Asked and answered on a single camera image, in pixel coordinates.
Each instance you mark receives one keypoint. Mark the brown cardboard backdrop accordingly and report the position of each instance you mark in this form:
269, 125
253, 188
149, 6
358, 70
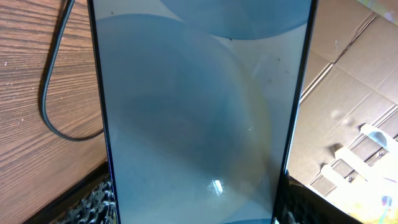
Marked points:
349, 102

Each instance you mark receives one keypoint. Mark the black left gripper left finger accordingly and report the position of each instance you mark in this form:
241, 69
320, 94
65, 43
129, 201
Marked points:
71, 197

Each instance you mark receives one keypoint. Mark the blue Galaxy smartphone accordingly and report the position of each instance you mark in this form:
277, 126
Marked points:
199, 101

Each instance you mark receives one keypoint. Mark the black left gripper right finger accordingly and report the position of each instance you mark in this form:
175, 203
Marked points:
296, 203

